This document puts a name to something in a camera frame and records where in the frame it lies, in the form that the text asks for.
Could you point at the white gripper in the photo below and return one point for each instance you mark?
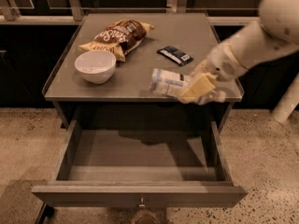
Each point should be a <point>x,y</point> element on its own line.
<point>221,63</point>

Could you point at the brown chip bag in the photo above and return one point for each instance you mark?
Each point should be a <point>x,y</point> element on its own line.
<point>120,38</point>

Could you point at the metal railing frame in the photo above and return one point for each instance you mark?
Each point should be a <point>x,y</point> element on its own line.
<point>73,11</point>

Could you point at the white bowl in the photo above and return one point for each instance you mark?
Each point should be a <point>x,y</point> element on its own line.
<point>96,66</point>

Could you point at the dark blue snack packet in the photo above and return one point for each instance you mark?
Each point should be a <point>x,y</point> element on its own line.
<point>175,55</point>

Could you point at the metal drawer knob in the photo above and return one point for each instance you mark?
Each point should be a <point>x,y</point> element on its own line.
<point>142,204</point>

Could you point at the open grey top drawer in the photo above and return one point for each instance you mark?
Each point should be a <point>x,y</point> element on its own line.
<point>117,167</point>

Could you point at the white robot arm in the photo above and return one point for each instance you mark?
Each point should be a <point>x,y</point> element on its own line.
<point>273,36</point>

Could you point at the grey cabinet with top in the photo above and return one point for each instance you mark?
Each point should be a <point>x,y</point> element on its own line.
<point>126,97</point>

